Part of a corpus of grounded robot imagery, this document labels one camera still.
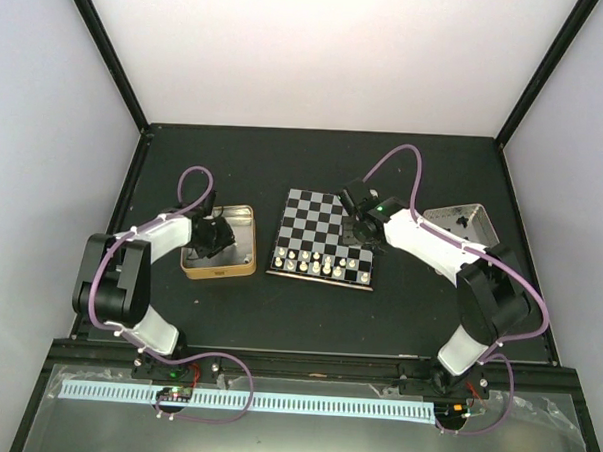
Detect black and white chessboard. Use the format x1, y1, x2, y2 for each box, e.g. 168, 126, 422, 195
267, 189, 374, 291

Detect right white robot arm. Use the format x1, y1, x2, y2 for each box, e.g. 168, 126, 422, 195
338, 179, 532, 396

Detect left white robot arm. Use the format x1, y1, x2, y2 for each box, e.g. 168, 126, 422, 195
72, 190, 235, 380

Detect black pieces in tray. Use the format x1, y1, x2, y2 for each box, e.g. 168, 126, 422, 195
456, 215, 469, 228

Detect left circuit board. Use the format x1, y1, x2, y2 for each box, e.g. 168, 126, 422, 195
156, 386, 193, 403

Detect circuit board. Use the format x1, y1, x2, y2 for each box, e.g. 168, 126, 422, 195
156, 386, 193, 403
434, 403, 487, 419

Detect right circuit board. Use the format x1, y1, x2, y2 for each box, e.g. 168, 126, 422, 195
434, 403, 487, 419

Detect gold tin tray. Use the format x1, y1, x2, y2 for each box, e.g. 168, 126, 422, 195
180, 204, 257, 280

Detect pink mesh tray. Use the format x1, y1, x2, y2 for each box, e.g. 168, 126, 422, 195
422, 203, 500, 247

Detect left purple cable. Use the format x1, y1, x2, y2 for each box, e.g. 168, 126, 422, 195
85, 161, 263, 425

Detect purple cable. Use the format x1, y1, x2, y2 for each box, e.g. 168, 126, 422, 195
355, 142, 557, 358
85, 161, 263, 425

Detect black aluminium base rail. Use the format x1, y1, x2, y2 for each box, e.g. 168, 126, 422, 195
45, 339, 583, 398

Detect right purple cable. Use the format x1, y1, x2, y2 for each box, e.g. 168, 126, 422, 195
355, 142, 557, 358

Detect light blue slotted cable duct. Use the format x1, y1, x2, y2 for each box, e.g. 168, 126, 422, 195
58, 380, 435, 425

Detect left black frame post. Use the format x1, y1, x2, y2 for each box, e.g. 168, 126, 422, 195
73, 0, 149, 132

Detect black frame post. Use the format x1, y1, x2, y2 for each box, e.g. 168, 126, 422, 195
73, 0, 149, 132
495, 0, 600, 149

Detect right black frame post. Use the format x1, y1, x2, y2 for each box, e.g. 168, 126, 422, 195
495, 0, 600, 149

